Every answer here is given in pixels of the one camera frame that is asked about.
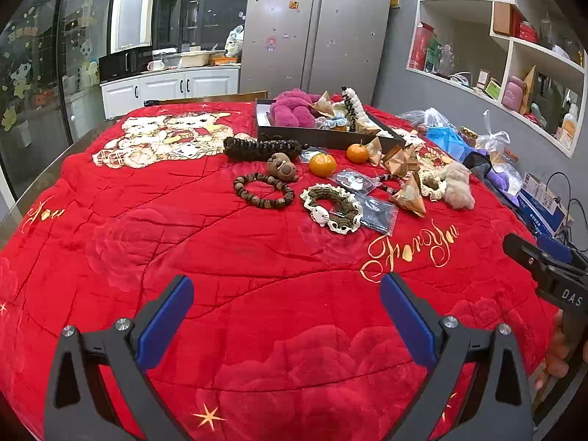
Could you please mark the red printed blanket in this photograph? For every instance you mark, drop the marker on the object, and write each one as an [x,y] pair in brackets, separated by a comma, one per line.
[229,248]

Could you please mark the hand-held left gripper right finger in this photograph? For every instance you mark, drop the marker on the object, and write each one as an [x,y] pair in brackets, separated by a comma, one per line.
[409,319]

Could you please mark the beige fluffy toy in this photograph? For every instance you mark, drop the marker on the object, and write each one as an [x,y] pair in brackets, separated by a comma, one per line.
[459,183]

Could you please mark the blue white cardboard box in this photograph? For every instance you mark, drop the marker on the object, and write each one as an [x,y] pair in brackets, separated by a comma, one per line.
[542,202]

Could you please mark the wooden chair back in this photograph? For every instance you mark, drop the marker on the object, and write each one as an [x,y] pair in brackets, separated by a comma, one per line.
[206,98]

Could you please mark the patterned jar lid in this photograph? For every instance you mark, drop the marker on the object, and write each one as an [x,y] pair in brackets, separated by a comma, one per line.
[468,133]

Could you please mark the dark window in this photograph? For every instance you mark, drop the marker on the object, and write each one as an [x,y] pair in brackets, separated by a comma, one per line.
[202,9]

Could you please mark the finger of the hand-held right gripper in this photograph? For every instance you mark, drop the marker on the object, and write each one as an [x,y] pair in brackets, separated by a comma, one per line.
[523,250]
[553,248]

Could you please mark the knotted clear plastic bag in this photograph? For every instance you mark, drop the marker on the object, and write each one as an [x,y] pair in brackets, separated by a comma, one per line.
[494,140]

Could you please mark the blue plastic bag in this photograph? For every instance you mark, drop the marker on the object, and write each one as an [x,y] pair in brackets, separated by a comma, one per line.
[445,140]

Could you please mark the tangerine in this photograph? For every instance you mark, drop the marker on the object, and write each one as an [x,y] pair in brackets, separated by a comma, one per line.
[357,153]
[321,164]

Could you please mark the plastic bag on counter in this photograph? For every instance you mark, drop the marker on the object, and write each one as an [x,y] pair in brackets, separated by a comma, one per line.
[234,41]

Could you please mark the green box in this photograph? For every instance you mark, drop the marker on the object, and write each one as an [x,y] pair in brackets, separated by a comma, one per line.
[432,55]

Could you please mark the clear packet with dark card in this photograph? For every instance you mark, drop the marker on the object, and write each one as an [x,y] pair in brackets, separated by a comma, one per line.
[379,216]

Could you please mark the cream knitted scrunchie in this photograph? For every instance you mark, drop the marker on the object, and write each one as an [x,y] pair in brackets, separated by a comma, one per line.
[425,188]

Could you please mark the brown box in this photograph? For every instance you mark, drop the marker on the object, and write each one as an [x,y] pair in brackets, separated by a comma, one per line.
[503,18]

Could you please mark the clear packet with silver jewellery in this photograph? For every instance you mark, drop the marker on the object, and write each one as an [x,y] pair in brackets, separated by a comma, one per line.
[353,180]

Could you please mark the blue white scrunchie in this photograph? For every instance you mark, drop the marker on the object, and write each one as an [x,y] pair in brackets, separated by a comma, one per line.
[331,122]

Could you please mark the small green frame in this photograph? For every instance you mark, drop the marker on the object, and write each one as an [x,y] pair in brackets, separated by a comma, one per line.
[492,87]

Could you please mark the black hair claw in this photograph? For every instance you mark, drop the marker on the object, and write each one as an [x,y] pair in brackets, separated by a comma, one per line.
[351,110]

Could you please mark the red gift box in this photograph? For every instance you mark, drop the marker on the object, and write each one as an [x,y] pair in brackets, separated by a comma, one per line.
[420,48]

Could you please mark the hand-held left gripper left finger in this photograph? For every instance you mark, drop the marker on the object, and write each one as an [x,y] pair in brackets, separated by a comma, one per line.
[167,319]

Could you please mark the dark rectangular box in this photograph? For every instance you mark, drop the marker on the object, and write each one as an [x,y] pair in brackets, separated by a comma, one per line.
[285,135]

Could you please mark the white kitchen cabinet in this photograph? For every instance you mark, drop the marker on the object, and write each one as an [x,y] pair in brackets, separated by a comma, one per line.
[165,89]

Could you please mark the magenta plush scrunchie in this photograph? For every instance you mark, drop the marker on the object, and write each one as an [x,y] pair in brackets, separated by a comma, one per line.
[294,110]

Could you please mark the glass sliding door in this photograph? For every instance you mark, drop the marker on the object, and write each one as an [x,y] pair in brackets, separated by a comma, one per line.
[41,78]

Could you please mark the purple cloth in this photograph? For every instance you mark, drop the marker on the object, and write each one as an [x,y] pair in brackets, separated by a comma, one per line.
[498,177]

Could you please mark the small brown frame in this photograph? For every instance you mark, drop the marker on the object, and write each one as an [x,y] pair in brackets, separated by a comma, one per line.
[482,79]

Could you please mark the white wall shelf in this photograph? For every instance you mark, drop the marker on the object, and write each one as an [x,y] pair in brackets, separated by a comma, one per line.
[505,46]

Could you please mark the person's right hand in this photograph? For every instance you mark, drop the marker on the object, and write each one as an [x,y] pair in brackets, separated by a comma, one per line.
[558,353]

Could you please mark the white mug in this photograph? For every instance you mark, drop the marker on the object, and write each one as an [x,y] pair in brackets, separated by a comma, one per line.
[155,65]

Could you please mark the brown bear hair claw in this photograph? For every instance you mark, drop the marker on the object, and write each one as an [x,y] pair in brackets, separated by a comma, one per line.
[282,165]

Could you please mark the white orange bottle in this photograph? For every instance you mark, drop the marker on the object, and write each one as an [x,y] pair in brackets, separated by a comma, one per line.
[570,124]

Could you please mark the black microwave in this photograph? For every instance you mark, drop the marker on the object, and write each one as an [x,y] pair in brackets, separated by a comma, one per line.
[124,64]

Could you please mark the silver refrigerator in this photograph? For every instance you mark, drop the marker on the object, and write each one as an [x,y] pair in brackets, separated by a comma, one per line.
[317,32]

